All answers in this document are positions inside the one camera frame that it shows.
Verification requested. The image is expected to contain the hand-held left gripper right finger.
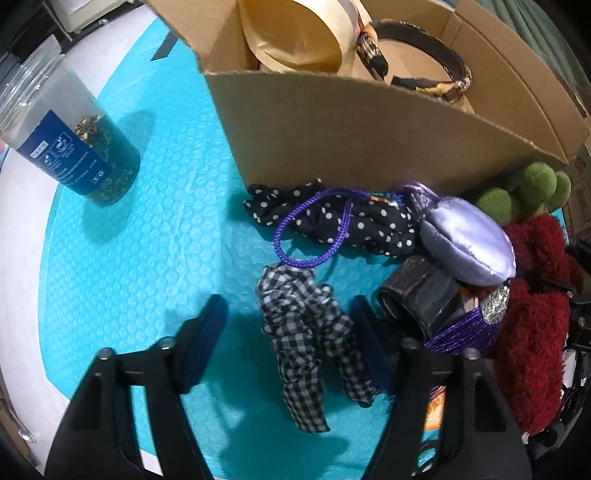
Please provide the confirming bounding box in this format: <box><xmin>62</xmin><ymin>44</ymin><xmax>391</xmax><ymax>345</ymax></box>
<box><xmin>351</xmin><ymin>295</ymin><xmax>532</xmax><ymax>480</ymax></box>

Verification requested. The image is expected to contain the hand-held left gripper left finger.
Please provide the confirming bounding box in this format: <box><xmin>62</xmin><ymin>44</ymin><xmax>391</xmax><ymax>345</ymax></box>
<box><xmin>44</xmin><ymin>294</ymin><xmax>229</xmax><ymax>480</ymax></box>

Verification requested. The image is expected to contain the black white gingham scrunchie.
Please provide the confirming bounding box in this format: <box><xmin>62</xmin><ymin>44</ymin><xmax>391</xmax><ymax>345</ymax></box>
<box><xmin>256</xmin><ymin>263</ymin><xmax>384</xmax><ymax>435</ymax></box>

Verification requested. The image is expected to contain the black leather bracelet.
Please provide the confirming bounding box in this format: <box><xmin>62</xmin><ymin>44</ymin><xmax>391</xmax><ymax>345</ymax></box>
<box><xmin>376</xmin><ymin>256</ymin><xmax>462</xmax><ymax>342</ymax></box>

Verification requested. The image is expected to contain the orange and white packet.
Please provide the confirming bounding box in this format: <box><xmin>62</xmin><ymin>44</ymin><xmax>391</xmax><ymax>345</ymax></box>
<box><xmin>422</xmin><ymin>392</ymin><xmax>446</xmax><ymax>432</ymax></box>

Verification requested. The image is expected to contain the purple beaded tassel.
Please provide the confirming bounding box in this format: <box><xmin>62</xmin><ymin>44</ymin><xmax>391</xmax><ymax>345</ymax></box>
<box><xmin>420</xmin><ymin>281</ymin><xmax>513</xmax><ymax>356</ymax></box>

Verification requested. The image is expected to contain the lavender satin sachet with cord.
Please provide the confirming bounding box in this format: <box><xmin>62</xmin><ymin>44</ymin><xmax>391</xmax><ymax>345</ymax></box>
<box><xmin>273</xmin><ymin>181</ymin><xmax>517</xmax><ymax>289</ymax></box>

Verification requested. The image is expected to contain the black polka dot scrunchie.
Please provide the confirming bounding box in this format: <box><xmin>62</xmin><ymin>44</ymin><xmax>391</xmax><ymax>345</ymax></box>
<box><xmin>244</xmin><ymin>179</ymin><xmax>419</xmax><ymax>259</ymax></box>

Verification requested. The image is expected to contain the brown cardboard box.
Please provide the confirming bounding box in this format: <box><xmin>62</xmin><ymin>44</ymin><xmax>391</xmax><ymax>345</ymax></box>
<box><xmin>145</xmin><ymin>0</ymin><xmax>591</xmax><ymax>197</ymax></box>

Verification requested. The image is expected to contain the teal bubble mat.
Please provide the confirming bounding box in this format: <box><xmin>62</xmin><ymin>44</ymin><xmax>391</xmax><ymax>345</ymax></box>
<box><xmin>37</xmin><ymin>18</ymin><xmax>568</xmax><ymax>480</ymax></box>

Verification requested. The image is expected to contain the clear jar with blue label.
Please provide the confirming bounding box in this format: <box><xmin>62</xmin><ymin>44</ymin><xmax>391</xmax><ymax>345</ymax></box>
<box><xmin>0</xmin><ymin>53</ymin><xmax>141</xmax><ymax>206</ymax></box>

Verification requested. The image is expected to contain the green striped cloth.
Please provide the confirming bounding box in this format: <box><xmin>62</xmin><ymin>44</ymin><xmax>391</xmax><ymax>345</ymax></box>
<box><xmin>475</xmin><ymin>0</ymin><xmax>591</xmax><ymax>116</ymax></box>

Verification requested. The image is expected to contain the patterned brown headband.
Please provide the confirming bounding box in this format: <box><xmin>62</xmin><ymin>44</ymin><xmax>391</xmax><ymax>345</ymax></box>
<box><xmin>355</xmin><ymin>18</ymin><xmax>474</xmax><ymax>104</ymax></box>

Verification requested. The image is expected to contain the kraft paper bag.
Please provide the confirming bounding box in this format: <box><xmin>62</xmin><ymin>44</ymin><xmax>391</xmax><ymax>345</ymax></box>
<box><xmin>238</xmin><ymin>0</ymin><xmax>370</xmax><ymax>75</ymax></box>

